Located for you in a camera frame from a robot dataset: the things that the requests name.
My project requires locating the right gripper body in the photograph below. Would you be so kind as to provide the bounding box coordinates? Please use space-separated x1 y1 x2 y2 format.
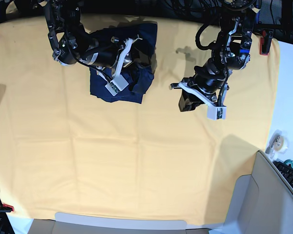
112 35 142 78

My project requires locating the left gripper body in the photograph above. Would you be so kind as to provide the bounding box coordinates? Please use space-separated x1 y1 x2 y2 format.
169 78 229 106

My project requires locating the navy blue long-sleeve shirt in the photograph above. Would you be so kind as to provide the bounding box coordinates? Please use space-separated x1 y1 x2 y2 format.
90 23 157 103

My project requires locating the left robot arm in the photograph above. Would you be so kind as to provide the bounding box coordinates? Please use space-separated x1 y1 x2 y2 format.
170 0 258 119

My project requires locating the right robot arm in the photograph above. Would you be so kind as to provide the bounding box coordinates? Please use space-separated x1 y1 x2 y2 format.
39 0 157 83

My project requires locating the red clamp top right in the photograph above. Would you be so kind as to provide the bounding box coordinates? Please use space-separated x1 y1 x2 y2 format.
260 29 273 56

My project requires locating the red clamp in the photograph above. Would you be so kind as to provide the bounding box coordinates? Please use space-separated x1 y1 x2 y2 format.
260 29 273 56
0 204 14 213

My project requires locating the clear tape dispenser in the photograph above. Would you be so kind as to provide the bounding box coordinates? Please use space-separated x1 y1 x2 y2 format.
265 130 289 157

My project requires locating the green tape roll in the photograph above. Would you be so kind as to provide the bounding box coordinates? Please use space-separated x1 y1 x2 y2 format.
284 159 293 168

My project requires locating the yellow table cloth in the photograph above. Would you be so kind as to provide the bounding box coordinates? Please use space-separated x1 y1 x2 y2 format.
0 17 280 225

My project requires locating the red clamp bottom left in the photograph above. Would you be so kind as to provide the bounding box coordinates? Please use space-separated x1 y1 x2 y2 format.
0 204 14 213

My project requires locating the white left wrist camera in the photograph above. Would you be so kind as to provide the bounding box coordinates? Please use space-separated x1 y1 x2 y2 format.
207 106 227 120

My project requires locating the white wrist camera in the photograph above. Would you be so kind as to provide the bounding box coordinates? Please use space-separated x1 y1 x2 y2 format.
105 75 129 96
207 106 227 120

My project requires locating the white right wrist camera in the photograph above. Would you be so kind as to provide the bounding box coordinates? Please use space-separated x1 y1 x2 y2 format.
105 75 129 96

